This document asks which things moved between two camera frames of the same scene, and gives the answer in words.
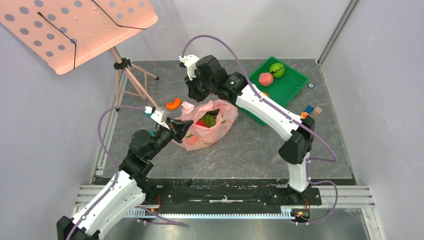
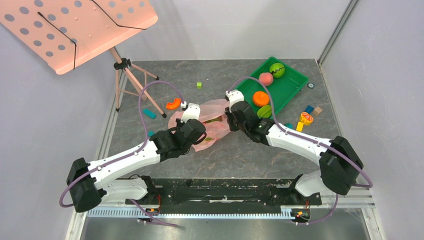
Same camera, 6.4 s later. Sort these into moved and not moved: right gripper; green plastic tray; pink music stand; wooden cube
Moved: right gripper
Not moved: wooden cube; green plastic tray; pink music stand
